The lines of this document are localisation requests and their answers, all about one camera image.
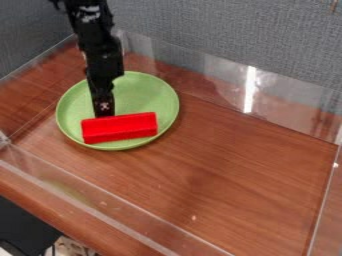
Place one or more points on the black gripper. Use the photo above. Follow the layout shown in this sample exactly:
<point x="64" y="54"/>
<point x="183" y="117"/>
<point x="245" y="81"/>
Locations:
<point x="91" y="21"/>

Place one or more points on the green round plate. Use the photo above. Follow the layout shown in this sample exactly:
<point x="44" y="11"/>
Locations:
<point x="139" y="93"/>

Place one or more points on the red rectangular block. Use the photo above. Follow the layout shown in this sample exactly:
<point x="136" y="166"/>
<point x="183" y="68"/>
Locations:
<point x="116" y="128"/>

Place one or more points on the white power strip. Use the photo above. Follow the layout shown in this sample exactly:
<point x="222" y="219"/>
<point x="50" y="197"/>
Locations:
<point x="70" y="247"/>

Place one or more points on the clear acrylic enclosure walls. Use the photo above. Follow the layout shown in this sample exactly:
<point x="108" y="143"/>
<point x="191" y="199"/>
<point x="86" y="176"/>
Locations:
<point x="242" y="180"/>

